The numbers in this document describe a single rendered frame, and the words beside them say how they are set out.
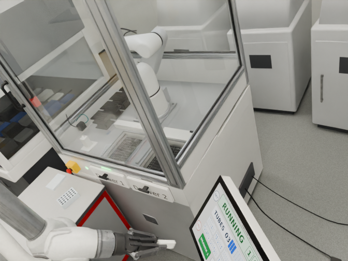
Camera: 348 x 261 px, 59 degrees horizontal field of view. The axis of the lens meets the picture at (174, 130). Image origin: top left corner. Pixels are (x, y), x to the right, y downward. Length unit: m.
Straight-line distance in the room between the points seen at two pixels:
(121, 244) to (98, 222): 1.05
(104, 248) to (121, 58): 0.64
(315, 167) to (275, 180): 0.34
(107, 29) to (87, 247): 0.71
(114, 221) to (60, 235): 1.22
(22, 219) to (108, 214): 0.86
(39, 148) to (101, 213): 0.76
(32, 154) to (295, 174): 2.09
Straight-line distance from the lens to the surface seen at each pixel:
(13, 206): 1.42
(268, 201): 2.59
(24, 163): 2.52
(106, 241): 1.08
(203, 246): 1.29
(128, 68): 1.13
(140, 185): 1.74
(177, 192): 1.60
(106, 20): 1.07
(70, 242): 1.05
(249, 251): 1.08
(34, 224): 1.47
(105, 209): 2.15
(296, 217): 2.51
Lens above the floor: 2.11
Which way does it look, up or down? 38 degrees down
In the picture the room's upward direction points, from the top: 21 degrees counter-clockwise
